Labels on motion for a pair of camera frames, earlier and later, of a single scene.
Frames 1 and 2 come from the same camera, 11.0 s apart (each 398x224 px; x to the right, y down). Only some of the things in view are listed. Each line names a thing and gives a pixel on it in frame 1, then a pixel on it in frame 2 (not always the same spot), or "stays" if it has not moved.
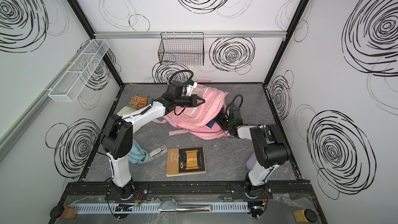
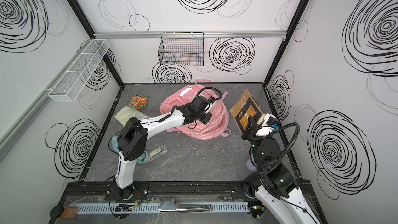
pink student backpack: x=193 y=120 stays
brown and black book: x=181 y=161 to x=245 y=107
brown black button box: x=64 y=212 stays
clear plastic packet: x=156 y=152 stays
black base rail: x=187 y=190 stays
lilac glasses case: x=251 y=161 stays
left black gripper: x=194 y=100 to x=202 y=109
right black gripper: x=224 y=121 to x=250 y=129
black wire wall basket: x=182 y=49 stays
